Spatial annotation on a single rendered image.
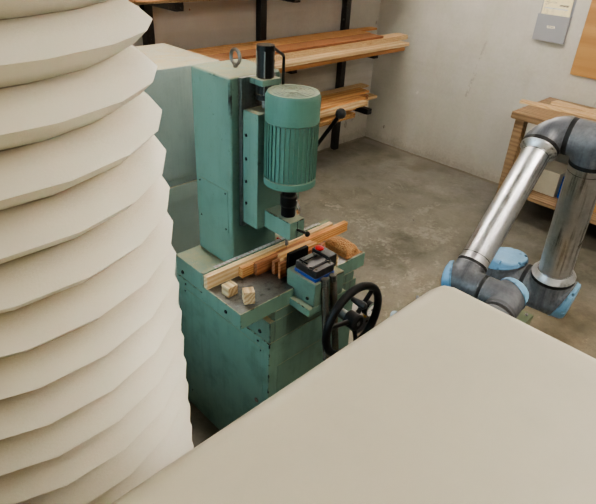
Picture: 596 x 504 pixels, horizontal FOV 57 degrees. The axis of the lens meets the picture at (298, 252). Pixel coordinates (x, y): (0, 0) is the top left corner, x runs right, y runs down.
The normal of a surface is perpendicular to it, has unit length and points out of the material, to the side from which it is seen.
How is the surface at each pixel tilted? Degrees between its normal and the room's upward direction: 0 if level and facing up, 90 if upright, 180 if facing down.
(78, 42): 41
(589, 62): 90
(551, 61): 90
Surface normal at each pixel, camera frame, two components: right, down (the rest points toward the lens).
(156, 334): 0.71, -0.53
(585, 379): 0.05, -0.85
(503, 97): -0.72, 0.33
